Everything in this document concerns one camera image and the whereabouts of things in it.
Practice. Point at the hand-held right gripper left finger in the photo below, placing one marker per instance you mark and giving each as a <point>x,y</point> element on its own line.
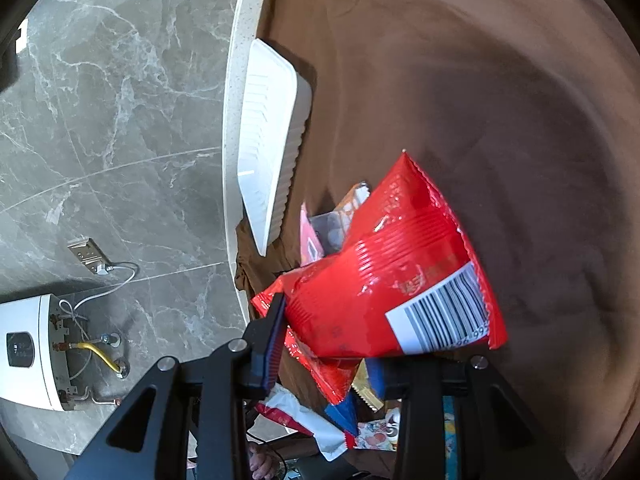
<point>275,332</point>

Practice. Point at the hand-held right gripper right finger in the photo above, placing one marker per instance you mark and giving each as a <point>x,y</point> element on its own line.
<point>376,376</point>

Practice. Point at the gold snack packet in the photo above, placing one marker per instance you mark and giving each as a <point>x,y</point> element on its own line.
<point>365,395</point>

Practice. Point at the blue roll cake packet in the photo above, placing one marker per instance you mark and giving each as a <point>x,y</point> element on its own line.
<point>342,412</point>

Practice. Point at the light blue cartoon snack packet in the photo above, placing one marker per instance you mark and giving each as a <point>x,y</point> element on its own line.
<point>450,440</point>

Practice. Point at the pink snack packet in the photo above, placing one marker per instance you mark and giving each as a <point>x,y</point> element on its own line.
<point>309,240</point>

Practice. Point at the large red snack bag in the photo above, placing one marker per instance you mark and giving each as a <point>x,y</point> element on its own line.
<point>380,270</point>

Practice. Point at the white ribbed tray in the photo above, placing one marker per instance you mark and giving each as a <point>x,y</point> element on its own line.
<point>265,135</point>

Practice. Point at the person's left hand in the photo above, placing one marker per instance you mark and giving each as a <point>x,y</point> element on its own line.
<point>262,465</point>

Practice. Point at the small red snack packet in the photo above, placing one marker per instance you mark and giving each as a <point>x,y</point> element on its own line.
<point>325,375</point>

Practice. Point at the floral candy packet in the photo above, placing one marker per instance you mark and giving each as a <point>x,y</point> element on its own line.
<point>380,435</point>

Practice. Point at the white and red snack packet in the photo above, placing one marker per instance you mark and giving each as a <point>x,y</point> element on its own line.
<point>300,417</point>

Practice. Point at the white water heater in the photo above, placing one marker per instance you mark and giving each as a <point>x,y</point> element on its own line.
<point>35,350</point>

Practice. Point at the brown tablecloth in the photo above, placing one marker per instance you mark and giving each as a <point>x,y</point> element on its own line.
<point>500,110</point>

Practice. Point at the metal wall socket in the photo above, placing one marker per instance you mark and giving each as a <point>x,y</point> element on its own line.
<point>90,255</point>

